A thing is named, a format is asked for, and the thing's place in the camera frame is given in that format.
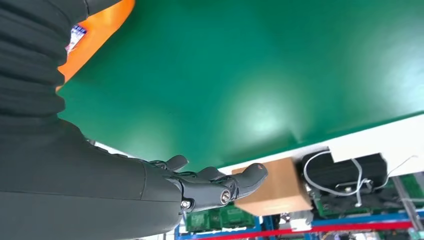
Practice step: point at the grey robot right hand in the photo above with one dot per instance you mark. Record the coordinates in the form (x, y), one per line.
(82, 188)

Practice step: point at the brown cardboard box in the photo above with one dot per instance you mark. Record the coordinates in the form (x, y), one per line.
(275, 192)

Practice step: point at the red metal beam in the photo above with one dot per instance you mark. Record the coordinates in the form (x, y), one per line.
(331, 229)

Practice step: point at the black carrying case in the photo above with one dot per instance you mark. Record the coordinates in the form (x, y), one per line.
(374, 169)

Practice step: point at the blue metal rack frame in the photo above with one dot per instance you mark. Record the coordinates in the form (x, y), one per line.
(364, 218)

